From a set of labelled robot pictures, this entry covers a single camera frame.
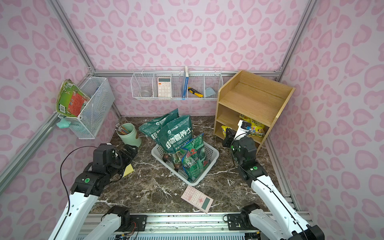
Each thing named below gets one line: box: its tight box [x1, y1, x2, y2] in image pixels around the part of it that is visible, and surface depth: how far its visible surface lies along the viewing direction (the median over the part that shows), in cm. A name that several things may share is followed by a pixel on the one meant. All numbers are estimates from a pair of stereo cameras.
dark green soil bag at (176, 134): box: [157, 115, 193, 154], surface depth 80 cm
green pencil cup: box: [116, 123, 142, 148], surface depth 95 cm
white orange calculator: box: [157, 77, 172, 98], surface depth 97 cm
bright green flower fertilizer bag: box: [181, 133, 210, 181], surface depth 81 cm
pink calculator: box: [180, 185, 214, 214], surface depth 81 cm
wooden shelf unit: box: [213, 70, 296, 155], surface depth 86 cm
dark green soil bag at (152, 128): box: [138, 108, 179, 144], surface depth 82 cm
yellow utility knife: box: [188, 87, 204, 98], surface depth 99 cm
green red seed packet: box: [55, 78, 90, 118], surface depth 73 cm
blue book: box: [182, 66, 189, 98], surface depth 87 cm
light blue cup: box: [205, 87, 216, 97], surface depth 103 cm
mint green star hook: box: [56, 117, 72, 129], surface depth 63 cm
